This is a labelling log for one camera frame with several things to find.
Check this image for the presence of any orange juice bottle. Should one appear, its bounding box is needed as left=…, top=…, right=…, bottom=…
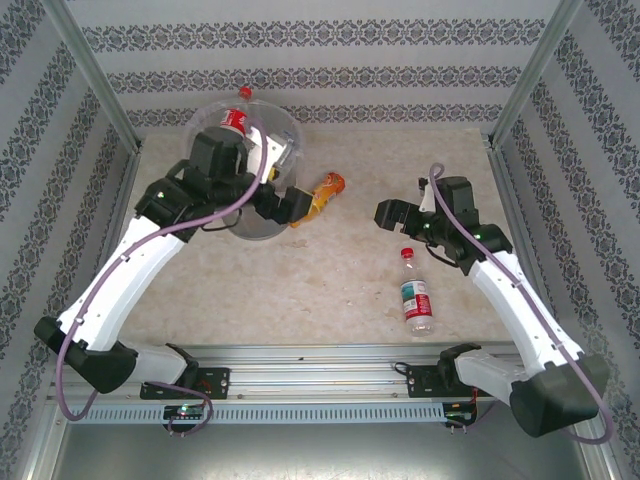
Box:
left=288, top=171, right=348, bottom=230

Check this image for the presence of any clear bottle red cola label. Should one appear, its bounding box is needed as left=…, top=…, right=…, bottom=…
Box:
left=219, top=86, right=253, bottom=142

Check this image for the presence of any red-cap bottle white red label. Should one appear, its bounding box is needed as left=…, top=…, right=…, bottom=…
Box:
left=398, top=246, right=436, bottom=340

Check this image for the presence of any grey waste bin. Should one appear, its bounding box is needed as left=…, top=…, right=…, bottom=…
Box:
left=182, top=97, right=305, bottom=242

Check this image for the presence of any right circuit board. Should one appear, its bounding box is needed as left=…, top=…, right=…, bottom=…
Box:
left=443, top=401, right=480, bottom=426

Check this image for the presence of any circuit board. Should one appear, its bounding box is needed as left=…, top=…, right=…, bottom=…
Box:
left=443, top=401, right=480, bottom=426
left=163, top=404, right=206, bottom=420

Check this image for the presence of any left circuit board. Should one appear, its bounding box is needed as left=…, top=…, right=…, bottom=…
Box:
left=163, top=404, right=206, bottom=420

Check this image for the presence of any grey metal panel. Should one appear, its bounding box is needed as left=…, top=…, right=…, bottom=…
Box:
left=29, top=422, right=616, bottom=480

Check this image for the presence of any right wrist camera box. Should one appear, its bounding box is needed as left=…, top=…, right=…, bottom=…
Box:
left=417, top=173, right=440, bottom=215

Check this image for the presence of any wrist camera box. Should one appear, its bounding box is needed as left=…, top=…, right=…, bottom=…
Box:
left=417, top=173, right=440, bottom=215
left=246, top=124, right=297, bottom=174

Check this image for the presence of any aluminium side rail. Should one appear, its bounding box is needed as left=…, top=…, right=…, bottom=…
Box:
left=69, top=149, right=144, bottom=364
left=487, top=147, right=569, bottom=361

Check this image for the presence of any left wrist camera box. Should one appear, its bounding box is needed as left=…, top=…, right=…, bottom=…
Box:
left=246, top=124, right=297, bottom=174

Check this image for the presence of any aluminium frame post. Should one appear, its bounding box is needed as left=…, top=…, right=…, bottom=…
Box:
left=492, top=0, right=586, bottom=149
left=42, top=0, right=144, bottom=151

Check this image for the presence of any aluminium front rail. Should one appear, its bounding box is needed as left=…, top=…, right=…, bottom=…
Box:
left=47, top=343, right=594, bottom=401

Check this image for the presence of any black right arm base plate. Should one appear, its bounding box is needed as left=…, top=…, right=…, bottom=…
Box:
left=405, top=363, right=496, bottom=400

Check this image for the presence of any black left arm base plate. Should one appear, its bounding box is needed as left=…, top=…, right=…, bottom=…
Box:
left=139, top=367, right=231, bottom=401

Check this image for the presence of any slotted grey cable duct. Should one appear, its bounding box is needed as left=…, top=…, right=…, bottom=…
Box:
left=67, top=403, right=446, bottom=425

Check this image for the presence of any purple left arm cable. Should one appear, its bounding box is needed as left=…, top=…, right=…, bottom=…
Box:
left=55, top=117, right=269, bottom=437

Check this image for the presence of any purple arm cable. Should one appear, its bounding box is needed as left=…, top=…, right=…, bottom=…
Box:
left=428, top=162, right=615, bottom=447
left=55, top=117, right=269, bottom=437

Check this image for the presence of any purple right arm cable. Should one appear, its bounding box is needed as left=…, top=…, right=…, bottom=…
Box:
left=428, top=162, right=615, bottom=447

